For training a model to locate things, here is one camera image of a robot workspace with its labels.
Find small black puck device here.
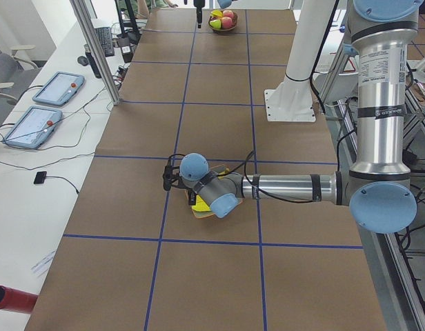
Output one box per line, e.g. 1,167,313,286
33,171,47,185

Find red cylinder tube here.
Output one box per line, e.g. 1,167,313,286
0,285,38,314

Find blue teach pendant far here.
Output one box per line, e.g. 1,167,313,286
32,72,85,106

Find grey orange square plate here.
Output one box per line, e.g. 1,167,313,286
181,164,242,219

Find aluminium frame post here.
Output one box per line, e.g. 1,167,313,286
70,0,120,106

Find blue teach pendant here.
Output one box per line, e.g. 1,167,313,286
32,72,85,106
3,106,63,150

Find blue teach pendant near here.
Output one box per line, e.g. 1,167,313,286
3,106,63,150

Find yellow starfruit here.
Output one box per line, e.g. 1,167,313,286
210,10,223,18

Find green pear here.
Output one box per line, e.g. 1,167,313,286
209,18,222,30

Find person in green shirt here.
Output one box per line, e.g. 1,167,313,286
133,0,178,19

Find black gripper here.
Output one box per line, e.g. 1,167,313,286
193,0,205,28
163,164,196,206

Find black keyboard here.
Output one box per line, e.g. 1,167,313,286
95,27,115,57

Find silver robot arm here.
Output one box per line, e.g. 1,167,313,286
193,0,237,31
163,1,421,234

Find pink apple near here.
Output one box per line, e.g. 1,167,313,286
221,17,234,30

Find brown wicker basket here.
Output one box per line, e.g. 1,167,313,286
208,10,238,32

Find black computer mouse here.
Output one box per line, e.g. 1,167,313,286
77,56,89,66

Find black water bottle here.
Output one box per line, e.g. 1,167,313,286
83,43,101,79

